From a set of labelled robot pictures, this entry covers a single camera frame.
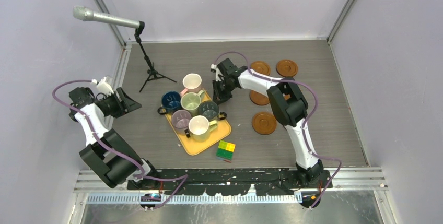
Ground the dark grey green mug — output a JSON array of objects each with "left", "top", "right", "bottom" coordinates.
[{"left": 197, "top": 100, "right": 227, "bottom": 121}]

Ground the yellow plastic tray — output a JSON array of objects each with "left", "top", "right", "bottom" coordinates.
[{"left": 157, "top": 89, "right": 231, "bottom": 156}]

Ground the yellow-green faceted mug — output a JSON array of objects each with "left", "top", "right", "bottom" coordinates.
[{"left": 189, "top": 115, "right": 218, "bottom": 142}]

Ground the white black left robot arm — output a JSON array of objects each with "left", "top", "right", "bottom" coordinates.
[{"left": 69, "top": 87, "right": 160, "bottom": 190}]

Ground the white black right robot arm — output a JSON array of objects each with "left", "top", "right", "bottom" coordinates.
[{"left": 211, "top": 58, "right": 324, "bottom": 188}]

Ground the light green mug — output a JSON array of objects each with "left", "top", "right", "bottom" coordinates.
[{"left": 180, "top": 89, "right": 205, "bottom": 117}]

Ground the pink faceted mug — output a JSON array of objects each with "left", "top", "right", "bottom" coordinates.
[{"left": 180, "top": 73, "right": 202, "bottom": 96}]

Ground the black microphone tripod stand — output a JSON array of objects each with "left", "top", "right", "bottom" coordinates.
[{"left": 134, "top": 21, "right": 177, "bottom": 92}]

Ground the dark blue mug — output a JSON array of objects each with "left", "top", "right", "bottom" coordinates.
[{"left": 157, "top": 91, "right": 182, "bottom": 115}]

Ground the colourful toy brick block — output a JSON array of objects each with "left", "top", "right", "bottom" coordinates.
[{"left": 216, "top": 140, "right": 236, "bottom": 162}]

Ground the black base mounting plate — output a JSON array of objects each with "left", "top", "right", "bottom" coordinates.
[{"left": 128, "top": 167, "right": 333, "bottom": 197}]

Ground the silver microphone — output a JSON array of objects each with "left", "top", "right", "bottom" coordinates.
[{"left": 73, "top": 6, "right": 140, "bottom": 29}]

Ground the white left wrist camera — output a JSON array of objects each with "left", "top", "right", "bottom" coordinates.
[{"left": 90, "top": 76, "right": 114, "bottom": 96}]

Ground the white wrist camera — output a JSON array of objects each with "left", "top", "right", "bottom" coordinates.
[
  {"left": 90, "top": 76, "right": 114, "bottom": 96},
  {"left": 211, "top": 64, "right": 224, "bottom": 82}
]

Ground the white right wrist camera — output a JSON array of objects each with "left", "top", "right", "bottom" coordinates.
[{"left": 211, "top": 64, "right": 224, "bottom": 82}]

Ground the purple mug black handle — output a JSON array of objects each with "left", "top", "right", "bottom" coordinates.
[{"left": 171, "top": 109, "right": 192, "bottom": 138}]

